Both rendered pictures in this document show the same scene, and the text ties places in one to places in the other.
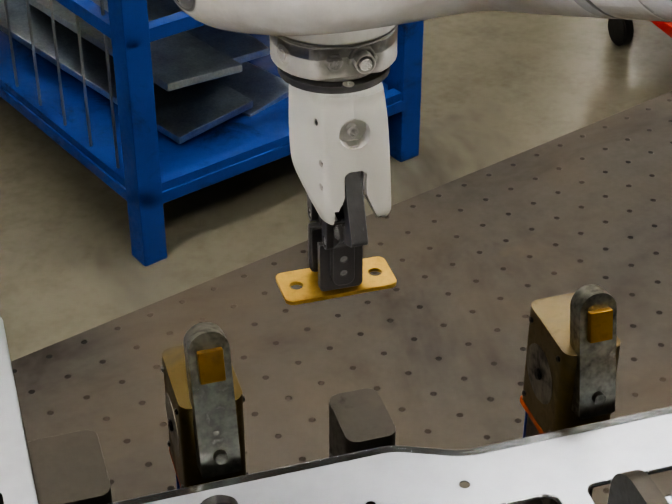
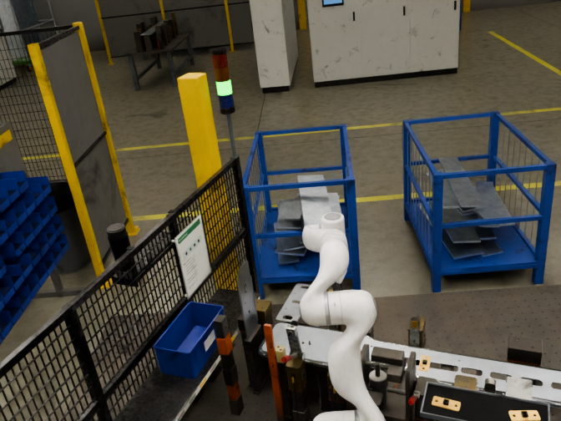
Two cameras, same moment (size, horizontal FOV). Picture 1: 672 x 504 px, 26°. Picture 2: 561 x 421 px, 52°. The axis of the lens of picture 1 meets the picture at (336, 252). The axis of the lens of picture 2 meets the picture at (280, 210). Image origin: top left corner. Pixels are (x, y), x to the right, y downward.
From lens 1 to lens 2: 143 cm
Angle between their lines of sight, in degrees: 36
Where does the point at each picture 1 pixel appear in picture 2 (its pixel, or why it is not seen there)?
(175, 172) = (447, 267)
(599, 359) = (414, 332)
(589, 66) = not seen: outside the picture
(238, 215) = (470, 286)
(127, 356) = not seen: hidden behind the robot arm
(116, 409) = not seen: hidden behind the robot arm
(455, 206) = (472, 296)
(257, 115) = (485, 256)
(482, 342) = (448, 332)
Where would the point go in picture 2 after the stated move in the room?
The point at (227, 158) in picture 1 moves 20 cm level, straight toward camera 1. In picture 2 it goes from (465, 267) to (457, 281)
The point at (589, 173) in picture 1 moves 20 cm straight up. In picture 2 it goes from (519, 299) to (523, 266)
